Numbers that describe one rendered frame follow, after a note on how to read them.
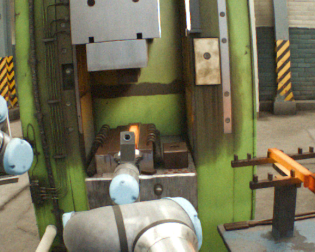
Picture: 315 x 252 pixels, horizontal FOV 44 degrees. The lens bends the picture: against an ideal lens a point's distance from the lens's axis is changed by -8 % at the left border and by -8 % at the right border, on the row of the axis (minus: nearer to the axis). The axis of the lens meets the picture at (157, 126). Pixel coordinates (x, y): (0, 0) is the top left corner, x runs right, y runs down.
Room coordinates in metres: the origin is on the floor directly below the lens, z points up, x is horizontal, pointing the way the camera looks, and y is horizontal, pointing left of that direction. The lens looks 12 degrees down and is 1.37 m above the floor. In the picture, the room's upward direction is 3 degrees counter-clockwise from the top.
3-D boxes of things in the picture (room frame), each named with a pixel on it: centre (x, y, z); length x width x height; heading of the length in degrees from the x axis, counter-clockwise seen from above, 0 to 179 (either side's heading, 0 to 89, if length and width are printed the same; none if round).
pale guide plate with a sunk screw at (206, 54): (1.52, -0.19, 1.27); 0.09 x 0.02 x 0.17; 90
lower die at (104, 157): (1.60, 0.12, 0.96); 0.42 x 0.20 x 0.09; 0
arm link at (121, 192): (1.06, 0.10, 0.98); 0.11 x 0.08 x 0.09; 0
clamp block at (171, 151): (1.45, -0.06, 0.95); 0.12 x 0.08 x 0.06; 0
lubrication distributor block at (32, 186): (1.51, 0.49, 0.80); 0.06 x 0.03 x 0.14; 90
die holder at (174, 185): (1.61, 0.07, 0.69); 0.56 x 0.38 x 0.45; 0
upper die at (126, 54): (1.60, 0.12, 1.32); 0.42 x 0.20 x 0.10; 0
